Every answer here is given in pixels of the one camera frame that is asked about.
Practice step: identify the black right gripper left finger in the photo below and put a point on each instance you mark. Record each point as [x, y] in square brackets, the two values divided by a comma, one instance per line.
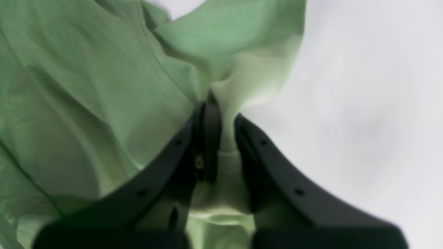
[151, 210]

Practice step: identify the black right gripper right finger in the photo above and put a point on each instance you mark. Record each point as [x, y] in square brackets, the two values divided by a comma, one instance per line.
[292, 212]

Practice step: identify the green T-shirt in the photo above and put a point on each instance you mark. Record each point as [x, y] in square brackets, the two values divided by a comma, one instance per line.
[92, 90]

